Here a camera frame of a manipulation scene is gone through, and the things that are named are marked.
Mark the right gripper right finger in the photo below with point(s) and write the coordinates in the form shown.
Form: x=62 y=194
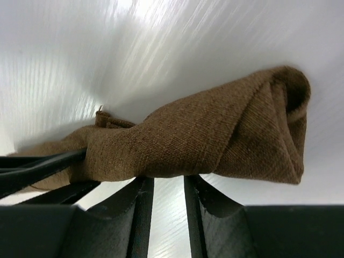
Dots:
x=217 y=225

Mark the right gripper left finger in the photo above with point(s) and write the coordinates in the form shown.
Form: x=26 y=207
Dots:
x=119 y=226

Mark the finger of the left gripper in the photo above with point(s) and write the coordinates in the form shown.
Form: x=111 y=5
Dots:
x=67 y=195
x=18 y=172

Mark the brown cloth napkin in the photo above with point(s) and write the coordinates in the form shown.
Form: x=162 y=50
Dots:
x=252 y=128

